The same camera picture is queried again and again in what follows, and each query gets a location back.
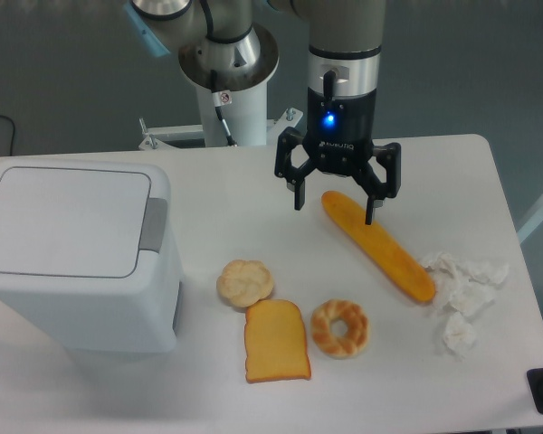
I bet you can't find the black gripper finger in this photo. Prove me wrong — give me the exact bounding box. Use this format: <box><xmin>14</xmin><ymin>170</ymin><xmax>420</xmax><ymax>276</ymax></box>
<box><xmin>352</xmin><ymin>141</ymin><xmax>401</xmax><ymax>225</ymax></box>
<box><xmin>274</xmin><ymin>127</ymin><xmax>316</xmax><ymax>211</ymax></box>

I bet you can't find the orange toast slice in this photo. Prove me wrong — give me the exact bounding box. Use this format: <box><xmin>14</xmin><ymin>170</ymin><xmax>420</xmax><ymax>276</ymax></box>
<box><xmin>243</xmin><ymin>299</ymin><xmax>311</xmax><ymax>383</ymax></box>

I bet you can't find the large crumpled white tissue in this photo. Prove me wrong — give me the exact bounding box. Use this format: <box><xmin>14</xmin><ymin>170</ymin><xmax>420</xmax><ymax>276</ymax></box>
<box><xmin>419</xmin><ymin>251</ymin><xmax>510</xmax><ymax>317</ymax></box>

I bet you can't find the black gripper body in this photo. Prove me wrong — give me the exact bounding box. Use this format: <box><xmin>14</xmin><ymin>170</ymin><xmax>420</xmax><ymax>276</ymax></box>
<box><xmin>300</xmin><ymin>90</ymin><xmax>376</xmax><ymax>176</ymax></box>

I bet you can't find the white plastic trash can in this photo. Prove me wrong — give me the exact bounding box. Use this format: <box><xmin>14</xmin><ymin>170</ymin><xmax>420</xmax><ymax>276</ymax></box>
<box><xmin>0</xmin><ymin>157</ymin><xmax>183</xmax><ymax>353</ymax></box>

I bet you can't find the small crumpled white tissue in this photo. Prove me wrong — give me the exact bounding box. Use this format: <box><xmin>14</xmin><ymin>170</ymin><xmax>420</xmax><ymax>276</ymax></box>
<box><xmin>443</xmin><ymin>312</ymin><xmax>477</xmax><ymax>358</ymax></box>

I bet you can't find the long orange baguette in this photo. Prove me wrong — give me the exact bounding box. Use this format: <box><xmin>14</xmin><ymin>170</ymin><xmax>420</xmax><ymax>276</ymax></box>
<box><xmin>321</xmin><ymin>191</ymin><xmax>436</xmax><ymax>303</ymax></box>

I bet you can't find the braided ring bread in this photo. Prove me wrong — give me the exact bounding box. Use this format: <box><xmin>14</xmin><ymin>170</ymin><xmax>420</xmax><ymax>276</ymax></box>
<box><xmin>310</xmin><ymin>299</ymin><xmax>371</xmax><ymax>359</ymax></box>

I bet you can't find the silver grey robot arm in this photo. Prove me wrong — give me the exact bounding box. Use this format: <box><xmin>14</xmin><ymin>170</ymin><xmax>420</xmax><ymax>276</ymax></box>
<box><xmin>125</xmin><ymin>1</ymin><xmax>401</xmax><ymax>219</ymax></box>

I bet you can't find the round flower-shaped bun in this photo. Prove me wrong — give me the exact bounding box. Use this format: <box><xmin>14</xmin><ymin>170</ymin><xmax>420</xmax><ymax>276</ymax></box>
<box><xmin>216</xmin><ymin>259</ymin><xmax>274</xmax><ymax>307</ymax></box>

